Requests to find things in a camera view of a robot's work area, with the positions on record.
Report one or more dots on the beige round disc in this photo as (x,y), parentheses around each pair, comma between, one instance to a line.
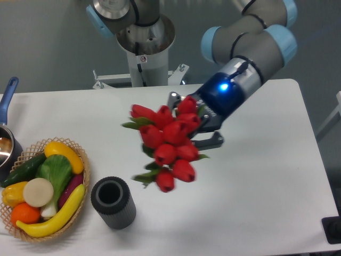
(38,192)

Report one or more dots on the white frame at right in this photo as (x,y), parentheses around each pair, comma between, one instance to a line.
(331,120)

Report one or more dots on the green cucumber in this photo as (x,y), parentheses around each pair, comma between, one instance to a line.
(24,172)

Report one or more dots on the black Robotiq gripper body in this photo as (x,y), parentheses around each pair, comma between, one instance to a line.
(221,97)

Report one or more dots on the red tulip bouquet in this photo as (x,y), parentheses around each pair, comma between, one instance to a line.
(165,136)

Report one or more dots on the green bok choy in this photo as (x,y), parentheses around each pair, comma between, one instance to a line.
(58,171)

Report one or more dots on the white metal base frame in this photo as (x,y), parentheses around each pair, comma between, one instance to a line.
(175,77)

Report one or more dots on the orange fruit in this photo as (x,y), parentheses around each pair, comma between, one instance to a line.
(25,213)

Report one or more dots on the black device at edge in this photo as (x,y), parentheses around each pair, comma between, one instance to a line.
(331,226)

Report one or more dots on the woven wicker basket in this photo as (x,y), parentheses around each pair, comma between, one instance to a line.
(30,152)

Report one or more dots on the yellow squash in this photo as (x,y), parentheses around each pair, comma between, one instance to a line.
(59,148)

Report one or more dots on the yellow banana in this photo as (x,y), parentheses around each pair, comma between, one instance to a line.
(50,222)

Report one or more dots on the dark grey ribbed vase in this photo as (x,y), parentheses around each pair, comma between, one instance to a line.
(112,199)

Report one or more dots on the blue handled saucepan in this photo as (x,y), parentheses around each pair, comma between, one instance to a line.
(10,147)

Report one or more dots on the purple eggplant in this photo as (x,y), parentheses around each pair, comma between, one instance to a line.
(73,183)

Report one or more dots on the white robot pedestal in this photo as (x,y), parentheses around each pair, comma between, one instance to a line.
(147,51)

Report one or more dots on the yellow bell pepper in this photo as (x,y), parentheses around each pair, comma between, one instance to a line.
(13,194)

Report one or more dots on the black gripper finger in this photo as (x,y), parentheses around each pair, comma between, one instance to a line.
(207,140)
(174,99)

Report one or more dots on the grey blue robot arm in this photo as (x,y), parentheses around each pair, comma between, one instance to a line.
(250,52)

